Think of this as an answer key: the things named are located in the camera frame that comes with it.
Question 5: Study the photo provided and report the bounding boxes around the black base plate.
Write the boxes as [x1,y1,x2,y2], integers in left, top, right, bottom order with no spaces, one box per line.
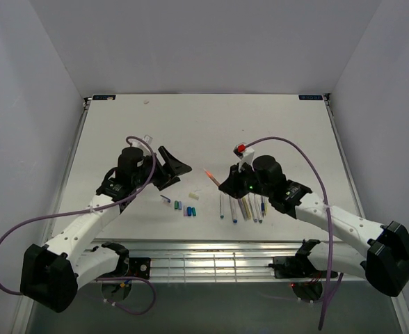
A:
[268,256,327,278]
[89,256,152,281]

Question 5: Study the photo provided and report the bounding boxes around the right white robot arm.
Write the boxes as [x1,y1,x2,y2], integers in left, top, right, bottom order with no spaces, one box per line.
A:
[219,155,409,297]

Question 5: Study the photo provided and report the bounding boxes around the blue corner label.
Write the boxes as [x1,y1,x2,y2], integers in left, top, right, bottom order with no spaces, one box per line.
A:
[92,95,116,101]
[298,95,323,101]

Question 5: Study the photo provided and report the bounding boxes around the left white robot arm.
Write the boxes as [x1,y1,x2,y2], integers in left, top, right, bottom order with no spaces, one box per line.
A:
[20,146,192,312]

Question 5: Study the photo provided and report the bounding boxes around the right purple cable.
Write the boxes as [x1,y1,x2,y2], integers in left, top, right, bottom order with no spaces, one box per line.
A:
[244,136,344,331]

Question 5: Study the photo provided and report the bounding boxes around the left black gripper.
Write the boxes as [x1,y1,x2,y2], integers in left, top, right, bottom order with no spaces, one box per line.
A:
[133,145,191,191]

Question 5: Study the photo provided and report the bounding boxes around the lavender acrylic marker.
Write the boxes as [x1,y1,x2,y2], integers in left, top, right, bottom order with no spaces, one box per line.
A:
[248,194,257,223]

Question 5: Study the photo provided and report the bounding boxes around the aluminium frame rail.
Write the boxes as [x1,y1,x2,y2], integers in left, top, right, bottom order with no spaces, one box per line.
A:
[85,241,311,283]

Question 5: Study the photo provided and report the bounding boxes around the clear yellow highlighter cap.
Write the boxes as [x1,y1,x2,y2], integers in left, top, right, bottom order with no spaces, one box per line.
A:
[189,192,200,200]

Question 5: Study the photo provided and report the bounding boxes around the orange highlighter pen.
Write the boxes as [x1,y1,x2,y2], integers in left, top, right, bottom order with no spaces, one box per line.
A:
[204,169,220,187]

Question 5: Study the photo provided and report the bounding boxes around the blue ballpoint pen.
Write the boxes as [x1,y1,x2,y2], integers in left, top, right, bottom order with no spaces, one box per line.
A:
[260,196,265,217]

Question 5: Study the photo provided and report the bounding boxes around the left blue corner label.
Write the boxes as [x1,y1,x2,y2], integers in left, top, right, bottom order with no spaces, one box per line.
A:
[92,95,116,101]

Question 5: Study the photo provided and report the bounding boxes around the yellow highlighter pen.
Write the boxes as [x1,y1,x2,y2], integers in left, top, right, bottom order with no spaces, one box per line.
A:
[242,198,252,220]

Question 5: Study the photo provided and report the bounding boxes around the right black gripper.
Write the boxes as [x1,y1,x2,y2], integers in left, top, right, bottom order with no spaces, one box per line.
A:
[220,161,272,199]

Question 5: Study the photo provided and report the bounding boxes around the blue cap white marker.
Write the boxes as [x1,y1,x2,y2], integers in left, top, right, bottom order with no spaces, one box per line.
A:
[229,196,238,223]

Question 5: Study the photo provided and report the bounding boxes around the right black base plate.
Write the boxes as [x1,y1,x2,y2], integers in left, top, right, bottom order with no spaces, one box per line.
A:
[268,256,327,278]

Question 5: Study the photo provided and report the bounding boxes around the purple cable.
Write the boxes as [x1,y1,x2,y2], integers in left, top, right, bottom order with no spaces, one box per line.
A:
[244,136,344,331]
[0,136,157,317]

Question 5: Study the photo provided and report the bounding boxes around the clear blue pen cap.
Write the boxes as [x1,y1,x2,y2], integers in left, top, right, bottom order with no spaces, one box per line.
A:
[160,195,171,204]

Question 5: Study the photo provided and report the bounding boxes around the right blue corner label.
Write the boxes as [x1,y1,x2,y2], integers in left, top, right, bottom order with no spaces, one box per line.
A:
[298,95,323,101]

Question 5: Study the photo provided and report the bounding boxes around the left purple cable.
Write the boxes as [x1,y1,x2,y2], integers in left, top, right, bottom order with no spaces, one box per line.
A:
[0,136,157,317]

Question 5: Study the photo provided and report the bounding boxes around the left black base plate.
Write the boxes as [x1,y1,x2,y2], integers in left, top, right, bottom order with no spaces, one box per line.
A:
[89,256,152,281]

